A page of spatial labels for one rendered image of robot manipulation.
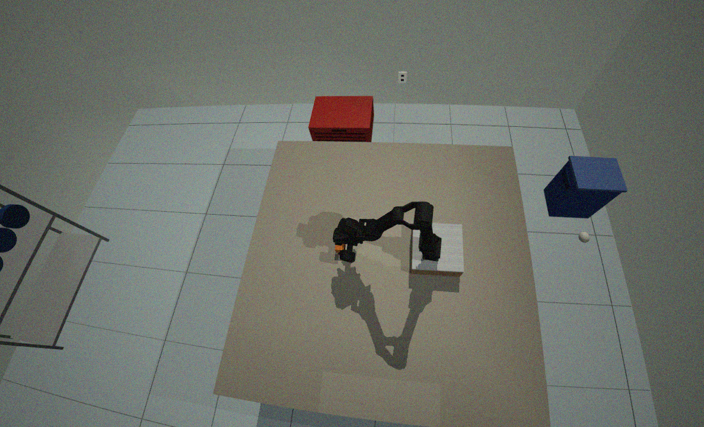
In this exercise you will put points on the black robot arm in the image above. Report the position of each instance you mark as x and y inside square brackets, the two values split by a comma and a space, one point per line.
[429, 243]

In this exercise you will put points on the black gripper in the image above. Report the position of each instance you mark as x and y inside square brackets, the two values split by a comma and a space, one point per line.
[348, 255]

